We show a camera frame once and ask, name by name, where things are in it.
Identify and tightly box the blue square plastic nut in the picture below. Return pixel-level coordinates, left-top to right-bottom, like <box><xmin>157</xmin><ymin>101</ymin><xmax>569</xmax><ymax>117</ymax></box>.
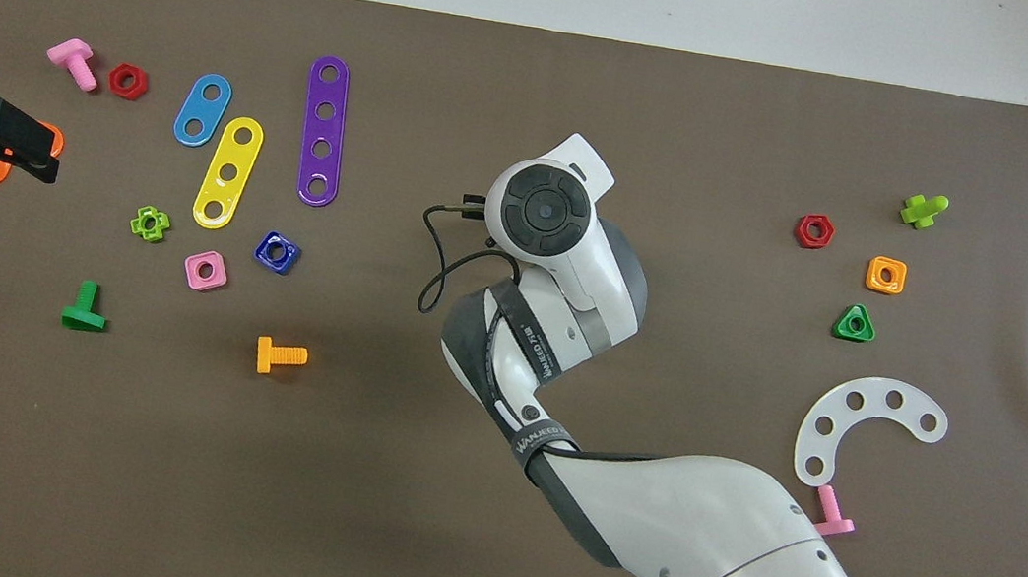
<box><xmin>251</xmin><ymin>228</ymin><xmax>304</xmax><ymax>278</ymax></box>

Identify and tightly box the orange heart-shaped three-hole plate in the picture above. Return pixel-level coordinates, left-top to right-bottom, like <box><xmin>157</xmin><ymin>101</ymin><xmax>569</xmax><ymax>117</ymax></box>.
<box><xmin>0</xmin><ymin>114</ymin><xmax>68</xmax><ymax>198</ymax></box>

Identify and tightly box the large pink plastic bolt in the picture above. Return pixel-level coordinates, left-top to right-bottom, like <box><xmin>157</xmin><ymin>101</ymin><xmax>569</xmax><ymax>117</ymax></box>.
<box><xmin>41</xmin><ymin>34</ymin><xmax>104</xmax><ymax>95</ymax></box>

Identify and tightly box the red hexagonal plastic nut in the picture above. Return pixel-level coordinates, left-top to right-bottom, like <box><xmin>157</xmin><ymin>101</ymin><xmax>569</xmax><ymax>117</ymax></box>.
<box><xmin>792</xmin><ymin>211</ymin><xmax>837</xmax><ymax>253</ymax></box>
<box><xmin>105</xmin><ymin>61</ymin><xmax>152</xmax><ymax>103</ymax></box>

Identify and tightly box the lime cross-shaped plastic nut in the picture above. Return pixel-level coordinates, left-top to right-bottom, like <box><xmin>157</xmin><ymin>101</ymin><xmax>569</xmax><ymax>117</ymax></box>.
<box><xmin>127</xmin><ymin>204</ymin><xmax>173</xmax><ymax>245</ymax></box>

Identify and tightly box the green plastic bolt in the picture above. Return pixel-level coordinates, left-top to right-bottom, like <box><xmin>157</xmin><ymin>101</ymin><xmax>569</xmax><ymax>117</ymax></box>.
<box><xmin>59</xmin><ymin>277</ymin><xmax>113</xmax><ymax>335</ymax></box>

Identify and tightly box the blue two-hole plate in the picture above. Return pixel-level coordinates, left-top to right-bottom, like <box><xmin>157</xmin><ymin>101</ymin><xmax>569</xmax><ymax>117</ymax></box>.
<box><xmin>170</xmin><ymin>69</ymin><xmax>236</xmax><ymax>152</ymax></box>

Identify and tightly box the pink square plastic nut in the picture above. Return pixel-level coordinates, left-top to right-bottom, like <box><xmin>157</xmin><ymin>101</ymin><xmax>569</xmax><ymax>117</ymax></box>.
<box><xmin>181</xmin><ymin>247</ymin><xmax>231</xmax><ymax>295</ymax></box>

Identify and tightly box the yellow three-hole plate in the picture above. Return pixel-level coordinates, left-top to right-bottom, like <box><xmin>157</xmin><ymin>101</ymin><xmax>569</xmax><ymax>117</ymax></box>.
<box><xmin>189</xmin><ymin>111</ymin><xmax>268</xmax><ymax>236</ymax></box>

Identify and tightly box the purple four-hole plate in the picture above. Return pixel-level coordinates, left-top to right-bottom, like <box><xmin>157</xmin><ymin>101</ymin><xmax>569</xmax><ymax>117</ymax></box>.
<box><xmin>291</xmin><ymin>53</ymin><xmax>357</xmax><ymax>210</ymax></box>

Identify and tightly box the orange plastic bolt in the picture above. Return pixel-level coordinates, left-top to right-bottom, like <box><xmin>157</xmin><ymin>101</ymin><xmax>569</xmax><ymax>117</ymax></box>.
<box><xmin>252</xmin><ymin>335</ymin><xmax>310</xmax><ymax>381</ymax></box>

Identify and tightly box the brown table mat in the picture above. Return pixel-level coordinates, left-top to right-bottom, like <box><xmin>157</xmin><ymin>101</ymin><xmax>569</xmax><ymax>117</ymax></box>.
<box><xmin>0</xmin><ymin>0</ymin><xmax>1028</xmax><ymax>577</ymax></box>

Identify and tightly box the green triangular plastic nut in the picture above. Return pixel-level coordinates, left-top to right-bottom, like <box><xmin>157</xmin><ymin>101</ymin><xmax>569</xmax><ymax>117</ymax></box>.
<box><xmin>831</xmin><ymin>300</ymin><xmax>880</xmax><ymax>346</ymax></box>

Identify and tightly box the orange square plastic nut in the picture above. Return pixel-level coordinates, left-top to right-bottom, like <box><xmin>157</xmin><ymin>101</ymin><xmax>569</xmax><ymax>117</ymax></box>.
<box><xmin>864</xmin><ymin>254</ymin><xmax>910</xmax><ymax>297</ymax></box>

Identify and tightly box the white curved five-hole plate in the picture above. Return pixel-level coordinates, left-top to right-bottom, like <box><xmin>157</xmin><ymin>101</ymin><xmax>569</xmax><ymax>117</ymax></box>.
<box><xmin>789</xmin><ymin>367</ymin><xmax>955</xmax><ymax>504</ymax></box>

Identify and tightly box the small pink plastic bolt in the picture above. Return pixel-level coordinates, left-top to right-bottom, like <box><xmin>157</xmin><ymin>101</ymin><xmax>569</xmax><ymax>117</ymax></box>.
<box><xmin>811</xmin><ymin>482</ymin><xmax>862</xmax><ymax>543</ymax></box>

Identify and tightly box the lime cross-head plastic bolt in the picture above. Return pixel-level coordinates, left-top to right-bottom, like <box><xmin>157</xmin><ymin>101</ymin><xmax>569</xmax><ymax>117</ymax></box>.
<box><xmin>897</xmin><ymin>189</ymin><xmax>951</xmax><ymax>234</ymax></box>

